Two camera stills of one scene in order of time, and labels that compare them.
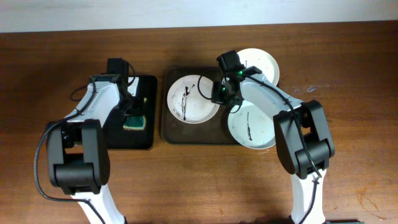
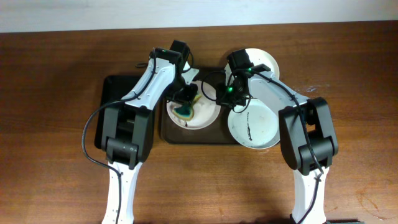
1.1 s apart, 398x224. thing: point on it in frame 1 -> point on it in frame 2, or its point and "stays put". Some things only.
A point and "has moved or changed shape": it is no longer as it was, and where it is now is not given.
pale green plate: x=252 y=127 stays put
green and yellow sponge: x=137 y=122 has moved or changed shape
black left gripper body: x=134 y=106 -> x=187 y=94
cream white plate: x=262 y=60 stays put
